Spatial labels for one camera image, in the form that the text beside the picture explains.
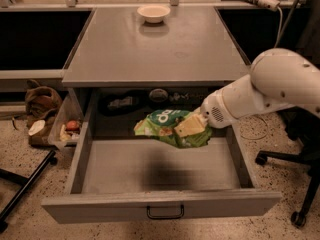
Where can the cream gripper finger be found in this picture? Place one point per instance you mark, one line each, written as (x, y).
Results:
(192, 125)

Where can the black drawer handle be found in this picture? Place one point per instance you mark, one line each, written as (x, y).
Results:
(165, 213)

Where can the brown bag on floor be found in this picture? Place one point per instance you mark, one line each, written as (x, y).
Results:
(42, 106)

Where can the black object under cabinet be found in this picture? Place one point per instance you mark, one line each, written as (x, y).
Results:
(115, 105)

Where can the black tape roll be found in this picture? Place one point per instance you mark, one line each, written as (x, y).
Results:
(158, 96)

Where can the grey open top drawer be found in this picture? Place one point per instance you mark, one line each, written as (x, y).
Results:
(116, 180)

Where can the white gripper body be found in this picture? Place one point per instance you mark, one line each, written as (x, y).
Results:
(212, 111)

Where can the green rice chip bag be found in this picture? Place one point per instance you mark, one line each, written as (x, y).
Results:
(160, 125)

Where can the white bowl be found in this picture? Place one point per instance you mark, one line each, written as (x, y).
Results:
(154, 14)

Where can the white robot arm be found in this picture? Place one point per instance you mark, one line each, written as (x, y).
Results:
(277, 79)

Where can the black metal stand leg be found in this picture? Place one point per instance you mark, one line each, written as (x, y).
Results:
(25, 184)

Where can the grey cabinet with top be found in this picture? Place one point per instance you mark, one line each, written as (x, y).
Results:
(191, 48)

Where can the clear plastic bin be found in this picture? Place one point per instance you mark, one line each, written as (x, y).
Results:
(59, 136)

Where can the red apple in bin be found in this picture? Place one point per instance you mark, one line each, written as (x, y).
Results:
(72, 125)

